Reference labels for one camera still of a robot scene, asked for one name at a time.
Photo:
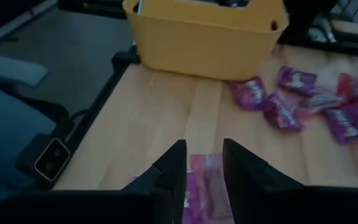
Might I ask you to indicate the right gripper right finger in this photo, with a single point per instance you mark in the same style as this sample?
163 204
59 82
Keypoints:
244 174

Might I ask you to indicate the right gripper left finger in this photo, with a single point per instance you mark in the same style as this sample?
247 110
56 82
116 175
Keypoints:
172 174

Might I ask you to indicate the yellow plastic bin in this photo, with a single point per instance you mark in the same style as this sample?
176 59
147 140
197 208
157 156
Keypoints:
204 46

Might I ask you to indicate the grey flat pad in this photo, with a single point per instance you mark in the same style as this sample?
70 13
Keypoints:
11 70

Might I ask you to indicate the small black camera box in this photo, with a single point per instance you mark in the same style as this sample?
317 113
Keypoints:
51 160

